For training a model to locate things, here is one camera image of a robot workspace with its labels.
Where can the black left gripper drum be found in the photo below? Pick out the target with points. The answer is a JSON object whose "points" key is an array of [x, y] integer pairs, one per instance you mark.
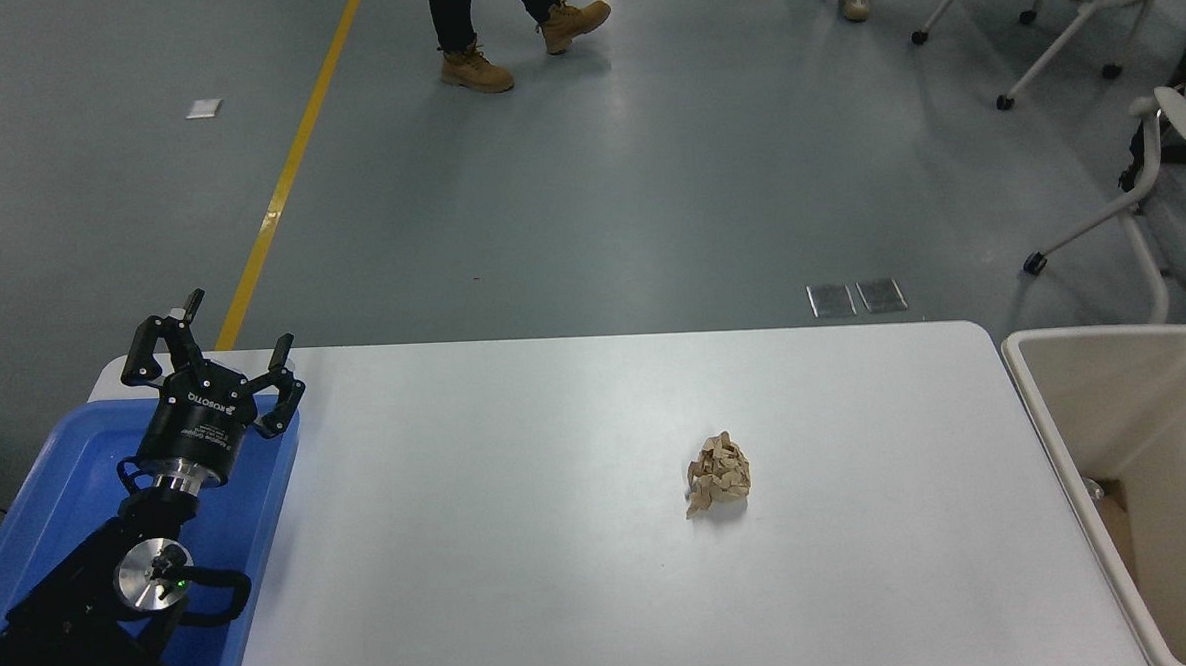
{"points": [[201, 420]]}

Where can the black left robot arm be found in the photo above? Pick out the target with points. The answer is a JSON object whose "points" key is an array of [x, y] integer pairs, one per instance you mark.
{"points": [[75, 616]]}

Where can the silver floor plate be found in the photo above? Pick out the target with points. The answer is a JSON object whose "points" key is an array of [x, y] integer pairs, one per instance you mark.
{"points": [[831, 302], [882, 296]]}

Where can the blue plastic tray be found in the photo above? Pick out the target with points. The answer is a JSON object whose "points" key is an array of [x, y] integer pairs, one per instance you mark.
{"points": [[58, 466]]}

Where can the crumpled tan paper ball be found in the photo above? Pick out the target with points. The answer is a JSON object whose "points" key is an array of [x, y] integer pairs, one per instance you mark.
{"points": [[719, 473]]}

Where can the large pale bin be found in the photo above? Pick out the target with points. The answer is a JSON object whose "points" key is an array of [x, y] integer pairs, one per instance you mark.
{"points": [[1106, 391]]}

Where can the white chair with armrest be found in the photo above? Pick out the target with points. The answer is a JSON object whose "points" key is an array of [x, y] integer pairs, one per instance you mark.
{"points": [[1174, 238]]}

